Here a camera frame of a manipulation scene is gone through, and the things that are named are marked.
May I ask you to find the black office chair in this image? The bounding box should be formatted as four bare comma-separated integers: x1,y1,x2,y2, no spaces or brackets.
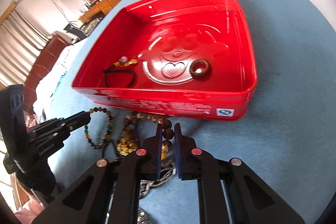
64,23,88,41

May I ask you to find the red wooden headboard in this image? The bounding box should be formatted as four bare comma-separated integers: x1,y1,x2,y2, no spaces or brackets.
23,34,71,114

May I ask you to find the beige curtain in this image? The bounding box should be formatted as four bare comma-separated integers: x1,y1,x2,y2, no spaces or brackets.
0,9,51,86

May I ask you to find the multicolour agate bead bracelet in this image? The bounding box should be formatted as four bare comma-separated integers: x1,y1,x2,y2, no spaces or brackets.
84,106,115,150

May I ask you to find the brown wooden ring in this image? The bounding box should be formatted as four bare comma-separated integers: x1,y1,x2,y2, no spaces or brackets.
189,58,213,79

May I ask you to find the blue table cloth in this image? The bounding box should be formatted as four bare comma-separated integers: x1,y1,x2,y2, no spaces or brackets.
46,0,335,223

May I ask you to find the red tin box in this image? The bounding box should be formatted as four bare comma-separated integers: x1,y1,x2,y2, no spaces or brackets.
72,0,257,121

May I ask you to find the bed with white duvet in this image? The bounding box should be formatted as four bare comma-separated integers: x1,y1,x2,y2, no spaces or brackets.
33,38,88,123

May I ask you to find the wooden desk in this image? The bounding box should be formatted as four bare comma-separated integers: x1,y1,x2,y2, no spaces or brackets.
79,0,113,23

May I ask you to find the silver wrist watch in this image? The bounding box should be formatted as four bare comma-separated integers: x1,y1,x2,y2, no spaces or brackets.
139,157,177,200

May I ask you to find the brown patterned bead bracelet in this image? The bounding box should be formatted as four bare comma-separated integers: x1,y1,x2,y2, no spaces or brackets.
116,110,174,160

